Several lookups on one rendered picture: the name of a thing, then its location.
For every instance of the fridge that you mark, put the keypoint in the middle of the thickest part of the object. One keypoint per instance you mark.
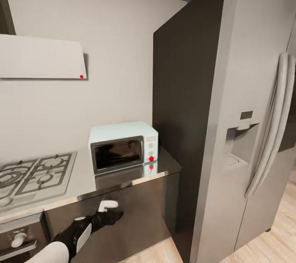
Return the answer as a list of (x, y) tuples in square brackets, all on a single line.
[(224, 107)]

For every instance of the burner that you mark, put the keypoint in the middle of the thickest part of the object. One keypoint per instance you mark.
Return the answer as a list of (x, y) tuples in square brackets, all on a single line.
[(35, 179)]

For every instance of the range hood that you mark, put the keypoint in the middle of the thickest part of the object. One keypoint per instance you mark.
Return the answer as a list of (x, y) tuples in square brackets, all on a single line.
[(33, 57)]

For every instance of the microwave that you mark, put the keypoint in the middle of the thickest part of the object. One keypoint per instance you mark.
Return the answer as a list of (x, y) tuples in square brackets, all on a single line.
[(120, 145)]

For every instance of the oven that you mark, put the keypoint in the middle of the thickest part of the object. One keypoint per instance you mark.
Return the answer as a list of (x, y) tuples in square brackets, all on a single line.
[(23, 238)]

